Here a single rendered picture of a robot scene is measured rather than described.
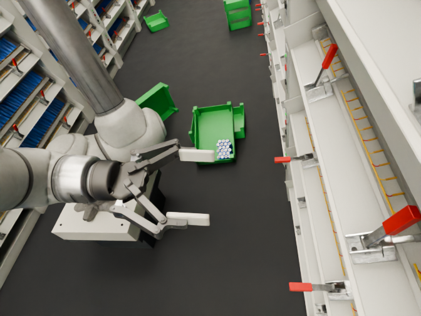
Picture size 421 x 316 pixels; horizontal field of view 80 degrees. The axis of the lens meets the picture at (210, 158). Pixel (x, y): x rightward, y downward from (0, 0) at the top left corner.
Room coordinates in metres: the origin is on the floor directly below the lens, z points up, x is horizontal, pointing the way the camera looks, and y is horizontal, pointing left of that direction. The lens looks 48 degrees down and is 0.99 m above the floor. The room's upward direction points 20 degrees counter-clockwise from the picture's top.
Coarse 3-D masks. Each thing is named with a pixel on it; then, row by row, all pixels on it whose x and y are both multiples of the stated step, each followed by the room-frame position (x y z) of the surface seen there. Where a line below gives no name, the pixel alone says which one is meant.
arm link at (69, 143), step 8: (64, 136) 0.69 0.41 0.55; (72, 136) 0.68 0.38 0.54; (80, 136) 0.68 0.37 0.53; (88, 136) 0.71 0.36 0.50; (56, 144) 0.67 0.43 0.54; (64, 144) 0.65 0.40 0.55; (72, 144) 0.64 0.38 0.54; (80, 144) 0.65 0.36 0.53; (88, 144) 0.66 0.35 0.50; (96, 144) 0.66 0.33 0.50; (64, 152) 0.62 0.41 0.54; (72, 152) 0.62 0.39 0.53; (80, 152) 0.62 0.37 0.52; (88, 152) 0.63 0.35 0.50; (96, 152) 0.63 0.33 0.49
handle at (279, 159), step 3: (276, 159) 0.34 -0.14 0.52; (279, 159) 0.34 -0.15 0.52; (282, 159) 0.34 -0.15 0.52; (285, 159) 0.33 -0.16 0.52; (288, 159) 0.33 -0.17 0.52; (291, 159) 0.33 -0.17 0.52; (294, 159) 0.33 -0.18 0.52; (297, 159) 0.32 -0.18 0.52; (300, 159) 0.32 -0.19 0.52; (303, 159) 0.32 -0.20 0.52; (306, 159) 0.32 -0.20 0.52; (276, 162) 0.34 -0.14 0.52; (279, 162) 0.33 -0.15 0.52; (282, 162) 0.33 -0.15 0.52
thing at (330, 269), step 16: (288, 112) 0.49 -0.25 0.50; (304, 112) 0.47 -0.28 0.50; (304, 128) 0.42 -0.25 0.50; (304, 144) 0.37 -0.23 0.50; (304, 176) 0.29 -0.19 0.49; (304, 192) 0.26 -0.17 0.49; (320, 192) 0.24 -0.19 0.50; (320, 208) 0.21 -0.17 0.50; (320, 224) 0.18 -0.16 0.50; (320, 240) 0.15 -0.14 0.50; (336, 240) 0.14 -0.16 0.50; (320, 256) 0.13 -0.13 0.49; (336, 256) 0.11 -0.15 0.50; (320, 272) 0.10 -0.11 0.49; (336, 272) 0.09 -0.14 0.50; (336, 304) 0.05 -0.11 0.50; (352, 304) 0.04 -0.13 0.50
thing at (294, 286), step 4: (292, 284) 0.09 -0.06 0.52; (296, 284) 0.09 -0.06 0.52; (300, 284) 0.09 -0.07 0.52; (304, 284) 0.09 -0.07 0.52; (308, 284) 0.09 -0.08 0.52; (312, 284) 0.08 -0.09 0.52; (316, 284) 0.08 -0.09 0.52; (320, 284) 0.08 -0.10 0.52; (324, 284) 0.08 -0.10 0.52; (332, 284) 0.07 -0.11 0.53; (292, 288) 0.09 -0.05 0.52; (296, 288) 0.09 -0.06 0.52; (300, 288) 0.08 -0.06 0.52; (304, 288) 0.08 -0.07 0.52; (308, 288) 0.08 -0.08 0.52; (312, 288) 0.08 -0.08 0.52; (316, 288) 0.08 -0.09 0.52; (320, 288) 0.07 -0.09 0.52; (324, 288) 0.07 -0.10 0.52; (328, 288) 0.07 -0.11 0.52; (332, 288) 0.07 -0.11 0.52
